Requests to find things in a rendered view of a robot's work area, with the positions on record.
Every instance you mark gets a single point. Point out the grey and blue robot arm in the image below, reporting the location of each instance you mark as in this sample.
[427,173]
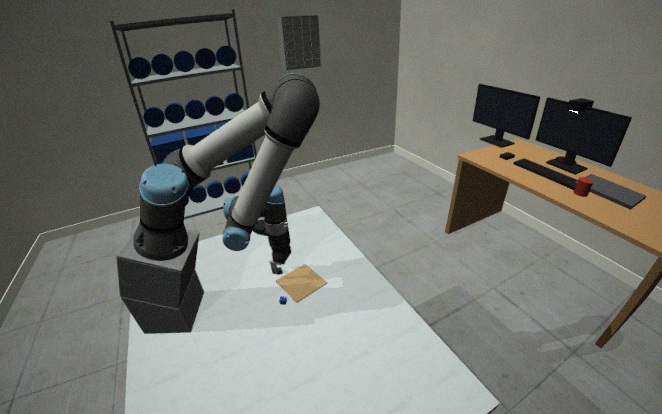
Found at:
[161,234]

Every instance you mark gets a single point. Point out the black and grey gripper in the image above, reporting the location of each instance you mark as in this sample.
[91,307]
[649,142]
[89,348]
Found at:
[279,241]

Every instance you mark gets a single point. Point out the tan mat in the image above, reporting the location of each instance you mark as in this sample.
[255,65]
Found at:
[301,282]

